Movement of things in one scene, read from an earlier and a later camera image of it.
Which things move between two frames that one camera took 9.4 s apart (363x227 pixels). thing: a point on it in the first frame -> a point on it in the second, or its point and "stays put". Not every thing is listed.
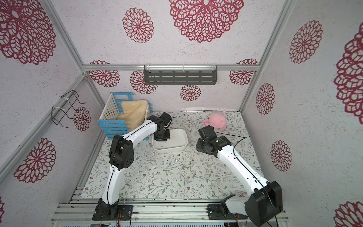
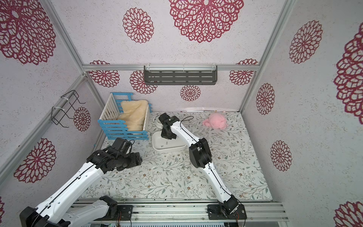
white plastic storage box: [178, 142] stays put
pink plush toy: [217, 120] stays put
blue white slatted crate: [113, 126] stays put
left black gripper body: [162, 135] -> [128, 161]
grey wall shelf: [180, 74] stays put
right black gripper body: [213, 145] -> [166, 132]
